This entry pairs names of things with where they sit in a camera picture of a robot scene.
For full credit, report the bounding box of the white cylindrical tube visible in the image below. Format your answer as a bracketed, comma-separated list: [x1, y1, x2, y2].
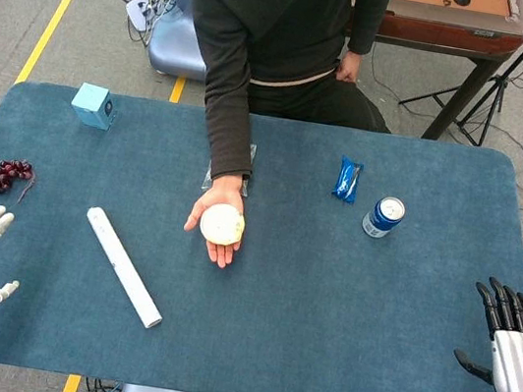
[71, 204, 179, 331]

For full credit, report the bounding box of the person right hand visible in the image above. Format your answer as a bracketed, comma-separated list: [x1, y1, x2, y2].
[178, 167, 254, 272]

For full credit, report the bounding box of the light blue box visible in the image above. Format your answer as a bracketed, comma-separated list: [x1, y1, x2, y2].
[67, 80, 122, 133]

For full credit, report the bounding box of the blue drink can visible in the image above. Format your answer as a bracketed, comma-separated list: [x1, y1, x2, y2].
[360, 192, 408, 243]

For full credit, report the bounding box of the person left hand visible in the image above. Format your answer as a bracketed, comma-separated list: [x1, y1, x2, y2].
[333, 48, 365, 86]

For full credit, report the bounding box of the brown pool table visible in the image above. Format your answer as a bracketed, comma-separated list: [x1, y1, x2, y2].
[329, 0, 523, 153]

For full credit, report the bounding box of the person left forearm dark sleeve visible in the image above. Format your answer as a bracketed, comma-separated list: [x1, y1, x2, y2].
[346, 0, 394, 60]

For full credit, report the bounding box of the person in dark sweater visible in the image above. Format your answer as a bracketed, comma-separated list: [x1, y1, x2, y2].
[157, 0, 413, 208]

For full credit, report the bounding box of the blue table mat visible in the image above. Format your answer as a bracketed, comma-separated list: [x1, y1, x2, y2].
[0, 70, 523, 392]

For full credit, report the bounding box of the blue snack packet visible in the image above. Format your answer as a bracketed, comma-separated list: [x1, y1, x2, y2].
[329, 154, 367, 206]

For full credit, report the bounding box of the clear plastic packet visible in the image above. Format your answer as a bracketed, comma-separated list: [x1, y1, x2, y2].
[200, 136, 258, 198]

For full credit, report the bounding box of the person right forearm dark sleeve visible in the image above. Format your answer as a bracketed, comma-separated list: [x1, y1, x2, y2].
[192, 73, 266, 188]

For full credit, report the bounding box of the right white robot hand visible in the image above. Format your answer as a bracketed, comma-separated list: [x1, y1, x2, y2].
[446, 272, 523, 392]

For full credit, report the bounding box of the white power strip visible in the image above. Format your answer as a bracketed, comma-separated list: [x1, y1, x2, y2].
[122, 0, 167, 34]

